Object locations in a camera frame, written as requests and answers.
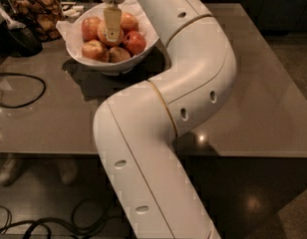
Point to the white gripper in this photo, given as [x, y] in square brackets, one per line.
[113, 20]

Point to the apple with sticker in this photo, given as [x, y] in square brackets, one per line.
[105, 37]

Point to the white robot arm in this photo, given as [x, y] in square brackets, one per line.
[134, 128]

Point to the back right apple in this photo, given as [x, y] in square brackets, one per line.
[129, 22]

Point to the back left apple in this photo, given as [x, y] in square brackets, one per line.
[89, 28]

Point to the red right apple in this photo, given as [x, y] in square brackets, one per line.
[134, 42]

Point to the white items behind bowl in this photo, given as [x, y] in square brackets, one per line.
[72, 11]

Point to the front middle apple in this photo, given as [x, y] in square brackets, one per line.
[118, 54]

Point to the front left apple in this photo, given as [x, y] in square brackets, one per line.
[95, 50]

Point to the white bowl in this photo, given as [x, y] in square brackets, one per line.
[116, 68]

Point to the glass jar of dried chips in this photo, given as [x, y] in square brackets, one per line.
[43, 15]

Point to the black round appliance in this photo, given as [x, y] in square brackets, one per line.
[23, 40]

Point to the right white shoe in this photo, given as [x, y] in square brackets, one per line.
[68, 170]

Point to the white shoe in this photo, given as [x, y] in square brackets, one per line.
[10, 169]
[68, 170]

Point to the left white shoe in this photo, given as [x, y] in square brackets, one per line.
[10, 169]

